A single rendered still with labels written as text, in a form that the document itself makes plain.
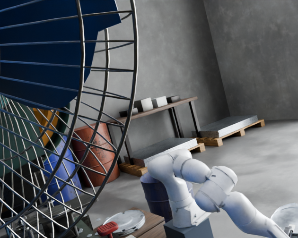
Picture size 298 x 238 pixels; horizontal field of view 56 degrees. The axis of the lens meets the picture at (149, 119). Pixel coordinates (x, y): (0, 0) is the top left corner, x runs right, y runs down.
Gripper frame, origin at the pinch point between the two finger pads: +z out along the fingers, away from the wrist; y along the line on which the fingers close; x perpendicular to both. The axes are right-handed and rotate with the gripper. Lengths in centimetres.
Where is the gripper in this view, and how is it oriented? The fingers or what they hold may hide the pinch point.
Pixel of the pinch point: (292, 233)
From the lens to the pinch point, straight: 178.3
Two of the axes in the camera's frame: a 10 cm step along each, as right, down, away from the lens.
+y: -2.5, -9.6, -1.0
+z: 6.0, -2.4, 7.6
